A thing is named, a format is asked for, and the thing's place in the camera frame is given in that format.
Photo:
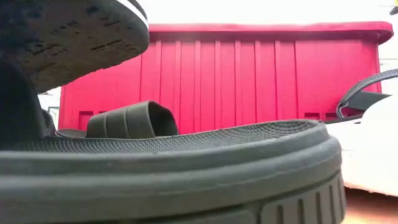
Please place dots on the white rubber slide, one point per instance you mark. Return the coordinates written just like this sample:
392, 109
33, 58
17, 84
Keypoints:
373, 152

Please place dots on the red plastic bin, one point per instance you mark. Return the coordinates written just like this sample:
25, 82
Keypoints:
233, 77

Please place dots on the black slide with white stripes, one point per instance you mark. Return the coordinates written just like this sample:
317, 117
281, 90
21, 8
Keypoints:
362, 101
62, 40

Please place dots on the olive green rubber slide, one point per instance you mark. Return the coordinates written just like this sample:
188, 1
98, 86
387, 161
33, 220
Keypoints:
130, 121
174, 174

